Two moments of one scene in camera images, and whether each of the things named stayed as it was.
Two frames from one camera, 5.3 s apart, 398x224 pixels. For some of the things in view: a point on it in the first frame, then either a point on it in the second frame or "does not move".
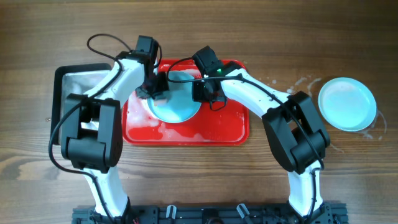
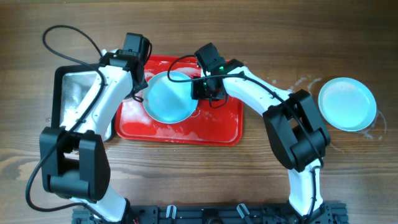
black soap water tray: (74, 78) does not move
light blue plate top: (347, 103) does not move
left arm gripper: (154, 88) → (138, 83)
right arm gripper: (204, 92) does not move
